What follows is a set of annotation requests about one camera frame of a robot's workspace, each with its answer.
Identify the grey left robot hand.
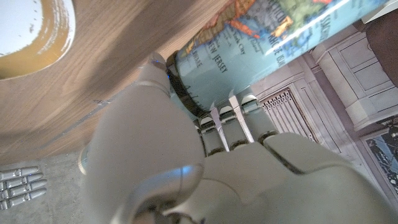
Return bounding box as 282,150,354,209
79,52,398,224

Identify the map tube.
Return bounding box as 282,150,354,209
166,0,389,118

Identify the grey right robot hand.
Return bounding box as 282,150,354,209
0,166,48,212

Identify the printed living room backdrop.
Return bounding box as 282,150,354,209
248,18,398,203

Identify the gold rimmed paper plate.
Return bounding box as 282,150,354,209
0,0,76,80

